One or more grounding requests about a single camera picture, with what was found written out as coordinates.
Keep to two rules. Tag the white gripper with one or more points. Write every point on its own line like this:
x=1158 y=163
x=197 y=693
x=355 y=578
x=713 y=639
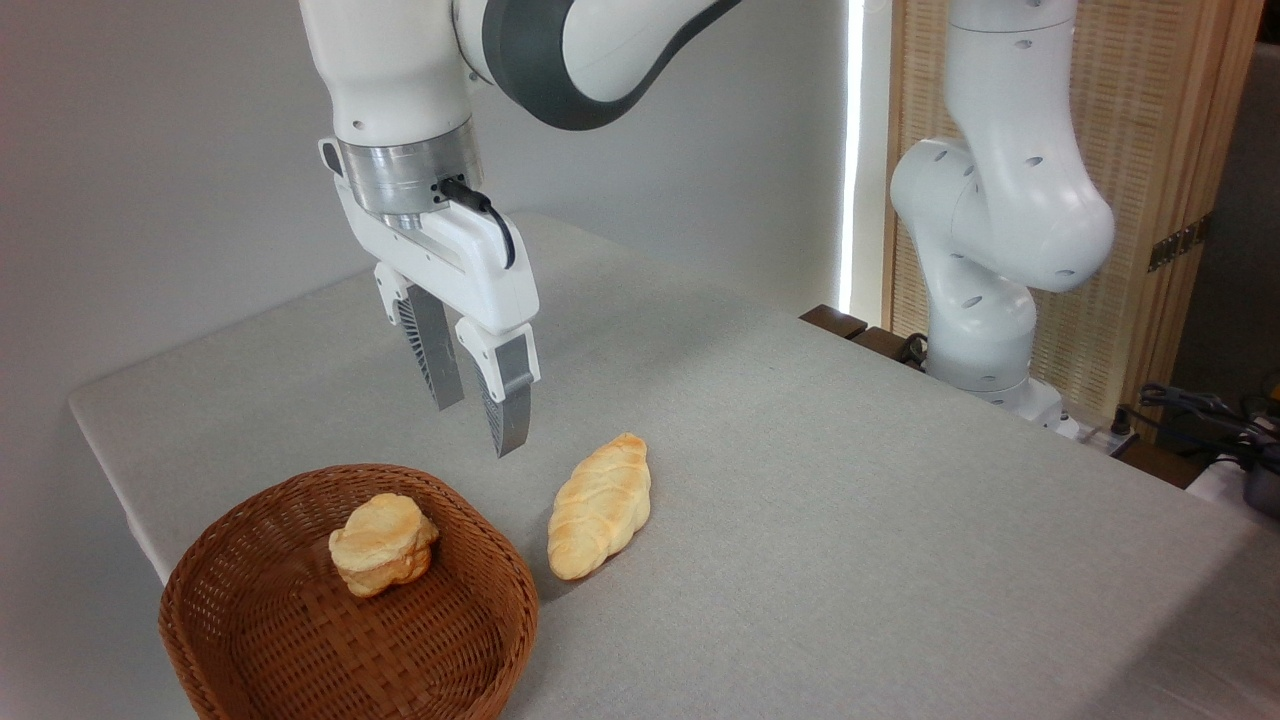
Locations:
x=470 y=265

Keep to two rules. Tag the long braided bread loaf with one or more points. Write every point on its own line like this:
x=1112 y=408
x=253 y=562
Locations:
x=600 y=505

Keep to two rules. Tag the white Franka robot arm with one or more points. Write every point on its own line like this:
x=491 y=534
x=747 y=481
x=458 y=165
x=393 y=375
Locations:
x=1005 y=200

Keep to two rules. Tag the round puffy bread roll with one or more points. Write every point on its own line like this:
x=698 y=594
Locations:
x=385 y=545

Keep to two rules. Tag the brown woven wicker basket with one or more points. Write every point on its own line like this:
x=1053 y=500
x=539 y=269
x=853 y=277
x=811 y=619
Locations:
x=300 y=640

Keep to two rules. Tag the dark wooden block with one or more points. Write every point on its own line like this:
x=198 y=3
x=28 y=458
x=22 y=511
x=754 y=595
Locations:
x=885 y=345
x=832 y=321

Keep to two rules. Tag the grey tablecloth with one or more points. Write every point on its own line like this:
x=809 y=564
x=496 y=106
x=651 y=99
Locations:
x=850 y=520

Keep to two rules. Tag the white power strip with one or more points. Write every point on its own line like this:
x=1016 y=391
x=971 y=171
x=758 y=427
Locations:
x=1095 y=438

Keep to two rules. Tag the metal screen hinge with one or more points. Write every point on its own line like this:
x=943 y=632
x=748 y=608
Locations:
x=1178 y=244

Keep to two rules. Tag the bamboo folding screen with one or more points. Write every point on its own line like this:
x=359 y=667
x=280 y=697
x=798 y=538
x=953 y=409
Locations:
x=1160 y=100

